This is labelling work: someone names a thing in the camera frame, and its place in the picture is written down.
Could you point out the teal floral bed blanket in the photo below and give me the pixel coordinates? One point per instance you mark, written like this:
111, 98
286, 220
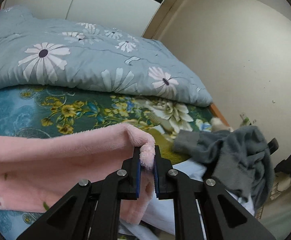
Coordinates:
43, 112

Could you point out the pink fleece floral garment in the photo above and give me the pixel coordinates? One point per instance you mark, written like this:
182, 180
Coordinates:
36, 173

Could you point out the dark grey garment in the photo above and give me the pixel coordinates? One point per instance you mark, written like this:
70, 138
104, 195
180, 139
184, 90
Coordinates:
240, 160

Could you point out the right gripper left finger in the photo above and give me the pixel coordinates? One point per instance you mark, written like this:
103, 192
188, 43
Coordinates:
90, 210

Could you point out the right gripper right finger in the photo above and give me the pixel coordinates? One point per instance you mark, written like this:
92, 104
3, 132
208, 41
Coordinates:
203, 210

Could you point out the light blue daisy quilt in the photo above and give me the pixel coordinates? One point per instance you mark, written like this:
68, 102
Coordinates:
91, 57

